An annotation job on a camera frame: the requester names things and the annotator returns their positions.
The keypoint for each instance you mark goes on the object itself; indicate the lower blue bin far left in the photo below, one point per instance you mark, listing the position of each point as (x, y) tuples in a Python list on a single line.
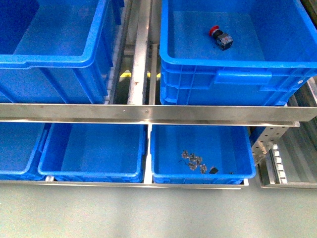
[(21, 147)]

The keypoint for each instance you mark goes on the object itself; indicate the pile of small metal clips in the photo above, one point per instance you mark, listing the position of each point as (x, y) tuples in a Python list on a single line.
[(195, 162)]

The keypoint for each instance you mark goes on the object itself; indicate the steel shelf rail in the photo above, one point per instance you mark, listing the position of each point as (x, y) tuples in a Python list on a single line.
[(245, 183), (157, 114)]

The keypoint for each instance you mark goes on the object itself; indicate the white roller track right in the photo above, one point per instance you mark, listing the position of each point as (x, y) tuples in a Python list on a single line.
[(278, 168)]

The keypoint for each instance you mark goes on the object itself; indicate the steel front shelf rail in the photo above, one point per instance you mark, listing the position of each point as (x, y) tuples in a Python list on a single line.
[(157, 114)]

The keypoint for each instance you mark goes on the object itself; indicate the steel lower shelf rail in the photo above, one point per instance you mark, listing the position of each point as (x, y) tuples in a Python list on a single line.
[(245, 183)]

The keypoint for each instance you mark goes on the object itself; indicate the steel divider rail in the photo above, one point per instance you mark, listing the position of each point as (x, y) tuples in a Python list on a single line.
[(137, 88)]

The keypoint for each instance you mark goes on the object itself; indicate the blue target upper bin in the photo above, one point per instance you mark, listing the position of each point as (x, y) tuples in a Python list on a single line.
[(274, 52)]

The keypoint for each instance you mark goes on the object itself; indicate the red mushroom push button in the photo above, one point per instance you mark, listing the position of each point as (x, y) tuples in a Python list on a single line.
[(223, 40)]

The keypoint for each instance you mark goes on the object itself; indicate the lower blue bin with clips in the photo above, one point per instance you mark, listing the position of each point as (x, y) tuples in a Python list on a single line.
[(226, 147)]

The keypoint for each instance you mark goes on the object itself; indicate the blue middle upper bin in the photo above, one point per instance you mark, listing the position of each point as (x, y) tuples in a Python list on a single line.
[(57, 51)]

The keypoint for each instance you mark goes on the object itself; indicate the perforated steel bracket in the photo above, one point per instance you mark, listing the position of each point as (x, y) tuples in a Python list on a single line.
[(263, 139)]

